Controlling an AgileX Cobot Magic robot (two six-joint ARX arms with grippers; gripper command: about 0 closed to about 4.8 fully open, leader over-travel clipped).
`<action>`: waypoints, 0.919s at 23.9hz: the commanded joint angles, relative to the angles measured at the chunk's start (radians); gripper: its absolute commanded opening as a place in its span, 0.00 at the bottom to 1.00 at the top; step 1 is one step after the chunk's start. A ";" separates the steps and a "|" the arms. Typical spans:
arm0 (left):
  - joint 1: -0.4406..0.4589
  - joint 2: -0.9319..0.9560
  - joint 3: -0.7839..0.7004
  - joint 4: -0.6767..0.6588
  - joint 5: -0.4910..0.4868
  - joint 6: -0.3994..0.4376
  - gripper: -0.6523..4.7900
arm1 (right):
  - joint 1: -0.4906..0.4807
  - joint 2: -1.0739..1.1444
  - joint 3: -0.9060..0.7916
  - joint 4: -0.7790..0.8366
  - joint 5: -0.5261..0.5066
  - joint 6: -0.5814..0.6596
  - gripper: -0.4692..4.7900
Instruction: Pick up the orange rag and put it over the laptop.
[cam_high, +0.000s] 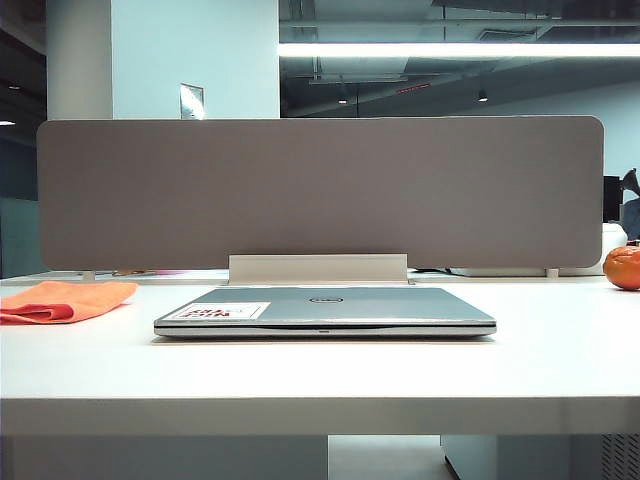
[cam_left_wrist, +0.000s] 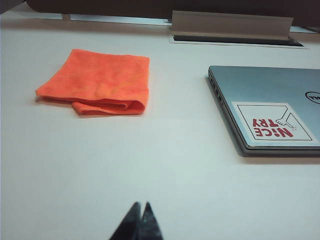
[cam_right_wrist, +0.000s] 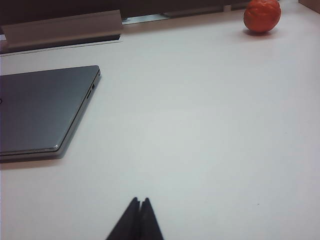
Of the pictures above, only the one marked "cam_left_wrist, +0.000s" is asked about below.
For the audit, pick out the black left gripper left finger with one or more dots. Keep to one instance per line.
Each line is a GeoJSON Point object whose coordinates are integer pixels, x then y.
{"type": "Point", "coordinates": [130, 227]}

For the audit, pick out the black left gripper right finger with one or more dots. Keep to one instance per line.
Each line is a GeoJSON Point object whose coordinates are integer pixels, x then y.
{"type": "Point", "coordinates": [150, 227]}

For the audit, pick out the orange microfibre rag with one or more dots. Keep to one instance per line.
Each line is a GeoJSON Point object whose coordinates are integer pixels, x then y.
{"type": "Point", "coordinates": [100, 77]}

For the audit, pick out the silver Dell laptop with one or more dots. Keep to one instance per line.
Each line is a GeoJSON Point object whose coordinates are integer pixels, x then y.
{"type": "Point", "coordinates": [262, 85]}

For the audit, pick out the white Nice Try sticker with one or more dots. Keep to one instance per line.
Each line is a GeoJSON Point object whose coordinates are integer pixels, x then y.
{"type": "Point", "coordinates": [270, 125]}

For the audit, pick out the grey fabric desk partition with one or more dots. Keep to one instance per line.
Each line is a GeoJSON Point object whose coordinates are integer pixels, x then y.
{"type": "Point", "coordinates": [100, 6]}

